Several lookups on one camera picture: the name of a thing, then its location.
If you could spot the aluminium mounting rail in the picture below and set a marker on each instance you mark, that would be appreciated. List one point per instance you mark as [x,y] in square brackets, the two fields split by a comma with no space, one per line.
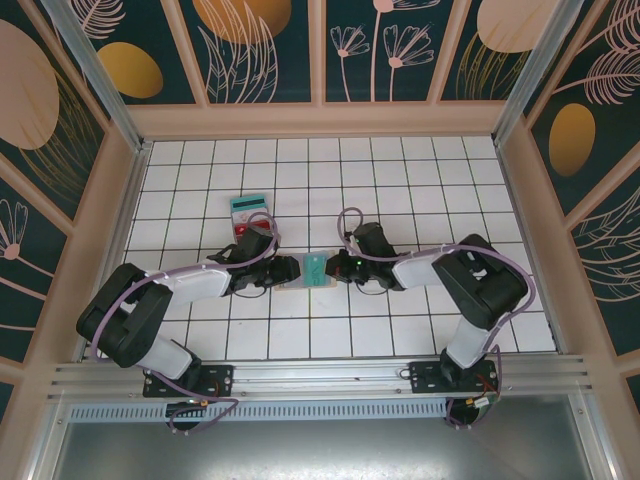
[320,377]

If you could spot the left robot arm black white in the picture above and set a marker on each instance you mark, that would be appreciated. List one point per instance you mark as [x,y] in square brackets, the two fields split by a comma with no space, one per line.
[190,282]

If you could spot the aluminium side rail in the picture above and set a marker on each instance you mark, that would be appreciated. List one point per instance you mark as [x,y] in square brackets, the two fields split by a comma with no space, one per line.
[520,210]
[125,215]

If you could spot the grey metal panel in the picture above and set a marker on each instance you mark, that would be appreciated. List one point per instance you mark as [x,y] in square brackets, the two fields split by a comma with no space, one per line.
[320,450]

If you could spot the aluminium corner post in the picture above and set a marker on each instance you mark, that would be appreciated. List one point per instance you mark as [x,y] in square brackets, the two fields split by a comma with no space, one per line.
[545,65]
[95,75]

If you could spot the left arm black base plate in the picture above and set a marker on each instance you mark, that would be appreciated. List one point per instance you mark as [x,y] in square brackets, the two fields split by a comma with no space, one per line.
[220,380]

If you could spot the beige card holder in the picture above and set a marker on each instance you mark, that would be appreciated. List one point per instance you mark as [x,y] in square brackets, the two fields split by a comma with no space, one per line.
[300,288]

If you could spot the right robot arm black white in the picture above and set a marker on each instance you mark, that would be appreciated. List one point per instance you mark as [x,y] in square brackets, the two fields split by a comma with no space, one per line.
[425,270]

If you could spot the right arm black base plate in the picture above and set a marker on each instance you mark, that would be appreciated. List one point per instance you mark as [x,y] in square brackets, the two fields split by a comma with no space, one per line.
[425,377]

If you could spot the white card pink logo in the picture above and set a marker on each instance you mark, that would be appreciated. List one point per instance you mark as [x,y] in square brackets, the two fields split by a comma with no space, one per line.
[240,218]

